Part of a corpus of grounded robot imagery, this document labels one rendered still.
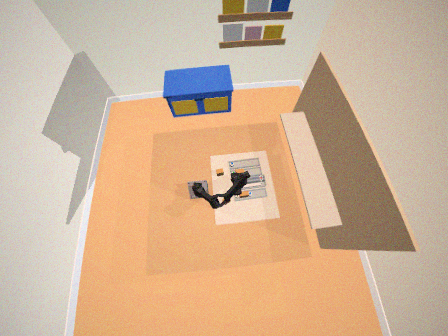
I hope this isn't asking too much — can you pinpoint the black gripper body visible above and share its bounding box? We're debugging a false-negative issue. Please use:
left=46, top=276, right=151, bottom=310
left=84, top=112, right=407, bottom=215
left=231, top=172, right=242, bottom=195

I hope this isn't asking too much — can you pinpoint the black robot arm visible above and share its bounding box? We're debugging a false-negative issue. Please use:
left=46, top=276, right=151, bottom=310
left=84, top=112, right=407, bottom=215
left=191, top=171, right=251, bottom=209

